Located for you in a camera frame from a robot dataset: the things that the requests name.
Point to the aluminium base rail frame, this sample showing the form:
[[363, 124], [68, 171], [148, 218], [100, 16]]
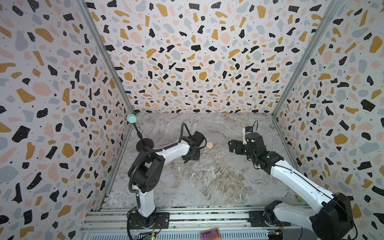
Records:
[[179, 218]]

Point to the black microphone stand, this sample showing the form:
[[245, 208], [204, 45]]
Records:
[[143, 142]]

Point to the aluminium corner post left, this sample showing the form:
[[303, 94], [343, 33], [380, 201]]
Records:
[[86, 15]]

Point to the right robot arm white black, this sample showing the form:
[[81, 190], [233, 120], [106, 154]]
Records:
[[329, 215]]

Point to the green microphone head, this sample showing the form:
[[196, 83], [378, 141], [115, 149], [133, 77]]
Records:
[[131, 118]]

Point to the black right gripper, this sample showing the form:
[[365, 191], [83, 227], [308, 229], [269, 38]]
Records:
[[240, 146]]

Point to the pink circuit board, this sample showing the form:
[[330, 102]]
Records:
[[212, 234]]

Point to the orange green toy truck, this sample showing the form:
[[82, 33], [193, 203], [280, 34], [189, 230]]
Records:
[[300, 199]]

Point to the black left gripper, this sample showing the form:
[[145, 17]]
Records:
[[197, 158]]

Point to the aluminium corner post right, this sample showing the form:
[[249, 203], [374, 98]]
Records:
[[328, 16]]

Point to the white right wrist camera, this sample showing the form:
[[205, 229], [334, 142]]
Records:
[[246, 130]]

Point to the aluminium corner post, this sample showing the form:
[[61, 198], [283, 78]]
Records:
[[328, 16], [86, 15]]

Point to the pink round earbud case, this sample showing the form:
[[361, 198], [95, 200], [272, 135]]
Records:
[[210, 145]]

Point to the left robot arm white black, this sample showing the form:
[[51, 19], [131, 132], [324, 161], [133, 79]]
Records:
[[145, 173]]

